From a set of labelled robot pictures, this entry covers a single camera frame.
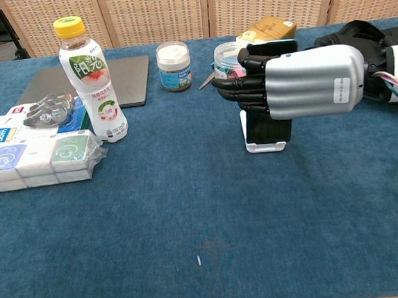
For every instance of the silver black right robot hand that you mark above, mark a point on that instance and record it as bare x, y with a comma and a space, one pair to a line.
312, 83

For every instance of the black smartphone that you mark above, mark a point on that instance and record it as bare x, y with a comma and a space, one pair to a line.
267, 129

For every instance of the white phone stand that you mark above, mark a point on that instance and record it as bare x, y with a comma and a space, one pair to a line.
265, 147

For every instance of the gold carton box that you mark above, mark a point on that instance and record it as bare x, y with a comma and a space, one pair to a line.
272, 29

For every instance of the black backpack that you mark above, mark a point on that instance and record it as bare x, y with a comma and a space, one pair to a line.
359, 34

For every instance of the clear tub of binder clips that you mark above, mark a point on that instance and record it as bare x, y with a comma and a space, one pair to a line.
226, 57

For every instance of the white lid jar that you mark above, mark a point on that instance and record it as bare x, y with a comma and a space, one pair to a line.
174, 67

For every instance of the woven folding screen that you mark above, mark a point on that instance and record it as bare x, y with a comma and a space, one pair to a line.
159, 13

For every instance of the blue table mat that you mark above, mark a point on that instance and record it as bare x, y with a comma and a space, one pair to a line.
190, 209

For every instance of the grey laptop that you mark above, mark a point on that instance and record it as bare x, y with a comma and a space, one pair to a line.
130, 78

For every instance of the yellow cap drink bottle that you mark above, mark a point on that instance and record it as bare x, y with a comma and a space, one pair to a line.
91, 92

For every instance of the correction tape blister pack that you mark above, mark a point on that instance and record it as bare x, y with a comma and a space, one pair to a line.
52, 111

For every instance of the wrapped tissue pack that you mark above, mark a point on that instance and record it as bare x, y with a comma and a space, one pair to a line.
36, 163

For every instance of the black tripod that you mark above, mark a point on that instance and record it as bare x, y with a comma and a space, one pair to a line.
11, 33

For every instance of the white flat box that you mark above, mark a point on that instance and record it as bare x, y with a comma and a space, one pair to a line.
2, 129

